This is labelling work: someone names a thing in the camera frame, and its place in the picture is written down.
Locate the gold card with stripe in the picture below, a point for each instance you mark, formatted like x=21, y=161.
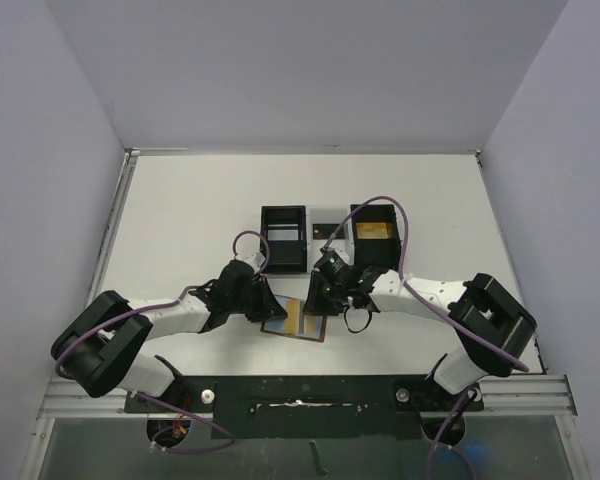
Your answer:
x=294, y=322

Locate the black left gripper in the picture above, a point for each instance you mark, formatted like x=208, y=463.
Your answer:
x=269, y=307

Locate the black white card sorting tray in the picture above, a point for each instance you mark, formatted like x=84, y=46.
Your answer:
x=298, y=257

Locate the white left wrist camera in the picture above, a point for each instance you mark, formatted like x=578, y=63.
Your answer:
x=257, y=260

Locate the silver card in tray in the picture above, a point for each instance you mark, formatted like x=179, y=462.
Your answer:
x=283, y=233

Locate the aluminium frame rail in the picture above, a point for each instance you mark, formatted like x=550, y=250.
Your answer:
x=526, y=395

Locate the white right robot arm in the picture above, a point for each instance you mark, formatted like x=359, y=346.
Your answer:
x=493, y=327

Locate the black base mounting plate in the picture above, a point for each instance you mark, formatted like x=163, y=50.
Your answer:
x=314, y=407

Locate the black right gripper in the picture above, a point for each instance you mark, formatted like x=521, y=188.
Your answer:
x=321, y=298

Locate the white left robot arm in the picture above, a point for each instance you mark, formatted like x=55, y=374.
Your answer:
x=101, y=348

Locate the gold card in tray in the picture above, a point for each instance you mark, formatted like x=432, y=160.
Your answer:
x=374, y=230

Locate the brown leather card holder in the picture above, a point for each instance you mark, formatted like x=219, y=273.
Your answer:
x=314, y=326

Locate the black card in tray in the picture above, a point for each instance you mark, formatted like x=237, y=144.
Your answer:
x=323, y=231

